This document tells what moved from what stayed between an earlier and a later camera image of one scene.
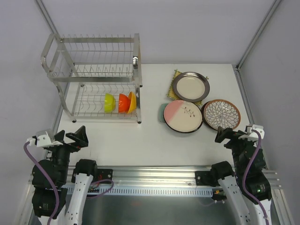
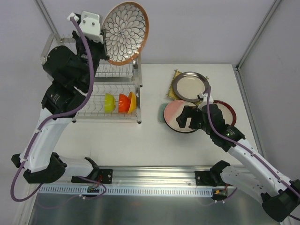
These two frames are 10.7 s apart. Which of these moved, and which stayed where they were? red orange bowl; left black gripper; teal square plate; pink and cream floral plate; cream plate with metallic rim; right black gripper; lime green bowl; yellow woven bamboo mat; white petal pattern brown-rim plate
Moved: white petal pattern brown-rim plate; right black gripper; left black gripper
Stayed: cream plate with metallic rim; red orange bowl; yellow woven bamboo mat; lime green bowl; teal square plate; pink and cream floral plate
